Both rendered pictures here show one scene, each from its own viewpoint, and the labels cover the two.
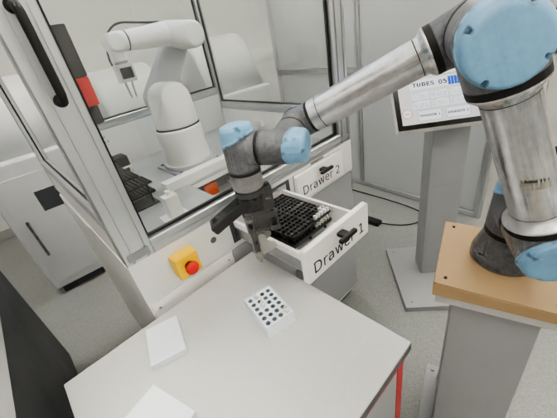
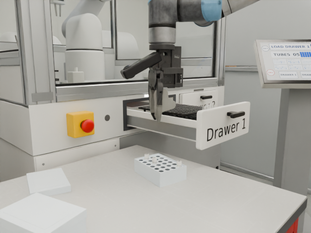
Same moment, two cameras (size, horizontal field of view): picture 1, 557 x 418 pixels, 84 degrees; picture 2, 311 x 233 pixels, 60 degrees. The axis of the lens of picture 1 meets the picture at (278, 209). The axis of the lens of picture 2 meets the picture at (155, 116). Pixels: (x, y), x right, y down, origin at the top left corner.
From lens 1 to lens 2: 42 cm
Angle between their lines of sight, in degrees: 21
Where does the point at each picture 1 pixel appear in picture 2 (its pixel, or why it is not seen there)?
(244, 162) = (166, 11)
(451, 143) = (303, 104)
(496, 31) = not seen: outside the picture
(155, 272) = (50, 123)
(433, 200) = (289, 155)
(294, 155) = (212, 5)
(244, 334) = (133, 184)
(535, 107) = not seen: outside the picture
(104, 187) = (36, 19)
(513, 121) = not seen: outside the picture
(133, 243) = (42, 83)
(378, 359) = (277, 204)
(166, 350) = (48, 185)
